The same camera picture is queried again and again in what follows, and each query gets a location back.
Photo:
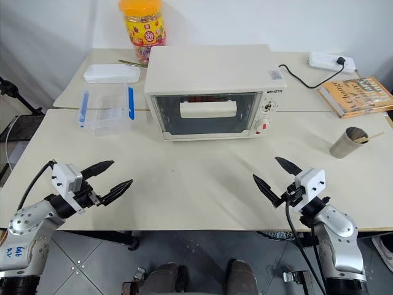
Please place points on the clear box with blue clips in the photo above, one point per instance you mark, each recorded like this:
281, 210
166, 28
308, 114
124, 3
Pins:
104, 116

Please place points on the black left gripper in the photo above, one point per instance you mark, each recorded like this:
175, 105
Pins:
84, 198

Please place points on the printed label sticker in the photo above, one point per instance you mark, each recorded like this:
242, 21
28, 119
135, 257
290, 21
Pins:
275, 74

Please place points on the white toaster oven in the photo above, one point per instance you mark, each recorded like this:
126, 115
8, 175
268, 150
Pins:
208, 70

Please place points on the clear candy jar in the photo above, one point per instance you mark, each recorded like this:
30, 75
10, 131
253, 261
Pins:
147, 33

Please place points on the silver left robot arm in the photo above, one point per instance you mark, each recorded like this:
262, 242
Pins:
28, 222

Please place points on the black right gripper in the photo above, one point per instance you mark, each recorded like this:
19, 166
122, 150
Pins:
292, 194

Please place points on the metal cup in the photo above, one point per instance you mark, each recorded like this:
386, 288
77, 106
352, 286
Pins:
345, 146

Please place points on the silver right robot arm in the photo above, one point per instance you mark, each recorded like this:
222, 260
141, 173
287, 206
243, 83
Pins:
337, 228

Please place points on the dark rounded shape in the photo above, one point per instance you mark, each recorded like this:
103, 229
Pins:
164, 279
242, 278

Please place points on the white plastic tray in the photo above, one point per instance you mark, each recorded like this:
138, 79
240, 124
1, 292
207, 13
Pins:
112, 73

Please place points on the glass oven door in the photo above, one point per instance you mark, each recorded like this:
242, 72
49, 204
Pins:
165, 118

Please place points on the white shoe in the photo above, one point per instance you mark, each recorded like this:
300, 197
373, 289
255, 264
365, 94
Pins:
383, 252

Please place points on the oven knob with red mark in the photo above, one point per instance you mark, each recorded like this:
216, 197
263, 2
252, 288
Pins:
263, 125

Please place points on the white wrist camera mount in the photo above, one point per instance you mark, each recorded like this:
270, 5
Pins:
313, 184
63, 179

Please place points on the orange paperback book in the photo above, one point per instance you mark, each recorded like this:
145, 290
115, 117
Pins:
359, 96

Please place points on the orange jar lid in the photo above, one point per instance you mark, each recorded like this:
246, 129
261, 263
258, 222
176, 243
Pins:
140, 6

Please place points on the white power strip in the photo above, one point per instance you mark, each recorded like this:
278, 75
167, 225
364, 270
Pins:
325, 61

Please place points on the thin olive stick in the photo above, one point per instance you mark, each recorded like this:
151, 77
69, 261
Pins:
132, 63

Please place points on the black table leg bar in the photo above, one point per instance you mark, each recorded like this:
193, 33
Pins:
101, 237

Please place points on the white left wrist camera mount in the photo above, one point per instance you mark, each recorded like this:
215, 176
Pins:
63, 179

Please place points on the black tripod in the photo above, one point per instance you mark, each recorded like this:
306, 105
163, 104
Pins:
18, 98

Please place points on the caster wheel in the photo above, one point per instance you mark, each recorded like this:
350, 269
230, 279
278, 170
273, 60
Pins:
139, 274
288, 274

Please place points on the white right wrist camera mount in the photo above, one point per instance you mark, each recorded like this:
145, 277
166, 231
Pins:
313, 184

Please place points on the wooden stick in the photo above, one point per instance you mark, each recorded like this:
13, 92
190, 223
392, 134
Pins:
375, 135

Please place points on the black power plug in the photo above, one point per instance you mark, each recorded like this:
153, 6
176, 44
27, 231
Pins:
341, 60

